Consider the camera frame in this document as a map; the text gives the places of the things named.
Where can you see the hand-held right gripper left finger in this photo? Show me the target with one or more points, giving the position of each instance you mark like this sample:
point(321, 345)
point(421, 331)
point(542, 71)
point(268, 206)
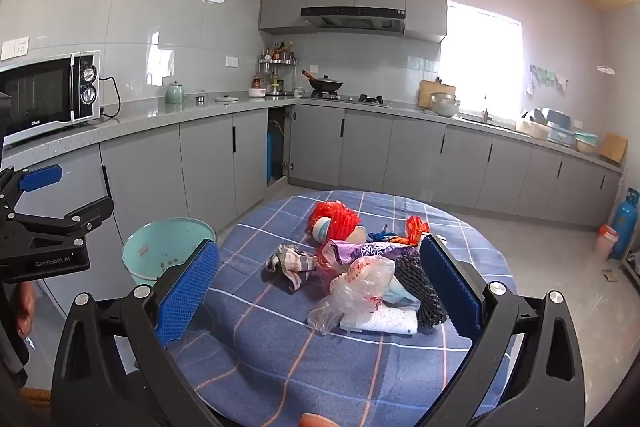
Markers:
point(187, 287)

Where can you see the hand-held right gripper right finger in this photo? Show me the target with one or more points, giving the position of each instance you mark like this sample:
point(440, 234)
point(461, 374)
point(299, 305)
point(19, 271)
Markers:
point(450, 287)

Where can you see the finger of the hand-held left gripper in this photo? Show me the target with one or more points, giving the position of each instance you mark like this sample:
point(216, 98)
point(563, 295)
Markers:
point(42, 177)
point(75, 213)

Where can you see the black foam net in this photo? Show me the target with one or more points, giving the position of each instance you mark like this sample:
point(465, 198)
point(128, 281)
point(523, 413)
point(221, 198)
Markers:
point(420, 287)

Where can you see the pale blue plastic piece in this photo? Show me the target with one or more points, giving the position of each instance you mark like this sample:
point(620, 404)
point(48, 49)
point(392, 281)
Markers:
point(400, 297)

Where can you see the teal enamel basin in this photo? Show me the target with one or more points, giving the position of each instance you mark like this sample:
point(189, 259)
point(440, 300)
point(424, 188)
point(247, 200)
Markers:
point(155, 247)

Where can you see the orange blue mesh net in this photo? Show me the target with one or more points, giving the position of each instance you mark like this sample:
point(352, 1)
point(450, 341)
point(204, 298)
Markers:
point(415, 229)

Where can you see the clear plastic bag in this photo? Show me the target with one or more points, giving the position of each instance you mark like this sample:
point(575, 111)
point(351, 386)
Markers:
point(360, 279)

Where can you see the purple snack wrapper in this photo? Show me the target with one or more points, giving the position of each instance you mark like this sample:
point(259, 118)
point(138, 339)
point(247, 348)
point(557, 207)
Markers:
point(350, 252)

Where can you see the striped grey cloth rag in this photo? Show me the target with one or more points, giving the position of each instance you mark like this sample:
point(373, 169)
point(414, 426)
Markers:
point(292, 264)

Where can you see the ribbed red foam net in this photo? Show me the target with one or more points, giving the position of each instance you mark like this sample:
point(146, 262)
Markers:
point(346, 222)

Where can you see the white blue paper cup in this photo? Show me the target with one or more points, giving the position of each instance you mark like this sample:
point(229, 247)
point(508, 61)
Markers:
point(322, 228)

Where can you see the red mesh net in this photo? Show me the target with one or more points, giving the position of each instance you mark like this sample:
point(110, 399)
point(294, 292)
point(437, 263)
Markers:
point(325, 209)

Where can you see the person's left hand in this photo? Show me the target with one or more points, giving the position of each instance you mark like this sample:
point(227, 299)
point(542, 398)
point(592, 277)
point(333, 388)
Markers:
point(25, 307)

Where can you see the person's right hand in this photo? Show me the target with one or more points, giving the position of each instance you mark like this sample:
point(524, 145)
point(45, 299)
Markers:
point(317, 421)

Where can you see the black silver microwave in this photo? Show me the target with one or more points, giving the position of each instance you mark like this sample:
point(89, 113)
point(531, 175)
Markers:
point(40, 97)

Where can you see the blue plaid tablecloth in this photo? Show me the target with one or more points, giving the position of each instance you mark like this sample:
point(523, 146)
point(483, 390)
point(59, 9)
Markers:
point(280, 332)

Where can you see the small cardboard piece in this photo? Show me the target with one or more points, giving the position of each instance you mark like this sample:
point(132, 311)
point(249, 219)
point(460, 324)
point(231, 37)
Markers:
point(611, 275)

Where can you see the white bucket red lid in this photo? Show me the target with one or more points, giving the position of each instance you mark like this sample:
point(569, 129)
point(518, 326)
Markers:
point(606, 241)

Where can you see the small metal tin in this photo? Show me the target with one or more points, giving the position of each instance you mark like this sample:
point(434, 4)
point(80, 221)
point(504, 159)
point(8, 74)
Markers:
point(201, 99)

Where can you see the metal faucet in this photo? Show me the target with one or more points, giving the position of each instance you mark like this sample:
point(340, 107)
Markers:
point(485, 114)

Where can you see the white basin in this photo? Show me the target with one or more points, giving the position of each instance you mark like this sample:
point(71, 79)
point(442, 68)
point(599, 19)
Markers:
point(532, 129)

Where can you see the steel shelving rack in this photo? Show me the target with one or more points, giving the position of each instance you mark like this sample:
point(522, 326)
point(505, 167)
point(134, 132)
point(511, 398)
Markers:
point(632, 269)

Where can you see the pale blue storage box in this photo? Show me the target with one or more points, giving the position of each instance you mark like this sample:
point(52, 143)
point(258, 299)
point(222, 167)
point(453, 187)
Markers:
point(562, 136)

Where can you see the blue gas cylinder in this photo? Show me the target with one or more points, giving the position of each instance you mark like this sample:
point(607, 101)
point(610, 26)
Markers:
point(627, 222)

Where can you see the white round lid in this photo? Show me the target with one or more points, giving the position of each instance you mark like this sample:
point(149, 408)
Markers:
point(227, 98)

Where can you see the green plastic basin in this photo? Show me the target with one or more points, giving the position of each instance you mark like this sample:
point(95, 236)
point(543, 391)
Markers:
point(586, 143)

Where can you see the wooden cutting board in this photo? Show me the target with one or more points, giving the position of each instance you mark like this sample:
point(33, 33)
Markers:
point(430, 89)

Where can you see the white bowl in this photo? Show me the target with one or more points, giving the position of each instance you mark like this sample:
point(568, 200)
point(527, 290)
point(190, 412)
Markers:
point(257, 93)

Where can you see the gas stove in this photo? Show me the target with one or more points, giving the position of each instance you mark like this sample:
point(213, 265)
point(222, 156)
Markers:
point(350, 98)

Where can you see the light wooden board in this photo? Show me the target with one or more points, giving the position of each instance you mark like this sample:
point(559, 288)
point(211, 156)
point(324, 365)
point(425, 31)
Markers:
point(613, 148)

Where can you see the hanging dishcloths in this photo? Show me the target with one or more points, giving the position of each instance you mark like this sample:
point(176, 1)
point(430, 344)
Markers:
point(547, 77)

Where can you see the bright window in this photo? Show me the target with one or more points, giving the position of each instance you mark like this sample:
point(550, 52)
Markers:
point(480, 57)

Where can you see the black wok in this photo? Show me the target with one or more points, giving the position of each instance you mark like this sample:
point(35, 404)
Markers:
point(325, 84)

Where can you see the metal corner spice rack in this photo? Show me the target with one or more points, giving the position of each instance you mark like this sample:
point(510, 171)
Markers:
point(275, 63)

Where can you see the row of condiment bottles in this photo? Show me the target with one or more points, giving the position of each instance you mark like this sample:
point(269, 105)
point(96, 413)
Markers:
point(280, 52)

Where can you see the black range hood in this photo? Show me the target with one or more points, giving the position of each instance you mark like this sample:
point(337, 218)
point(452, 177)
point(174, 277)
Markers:
point(350, 22)

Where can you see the white wall switch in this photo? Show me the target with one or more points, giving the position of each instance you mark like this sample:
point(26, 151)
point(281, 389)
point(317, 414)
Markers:
point(15, 49)

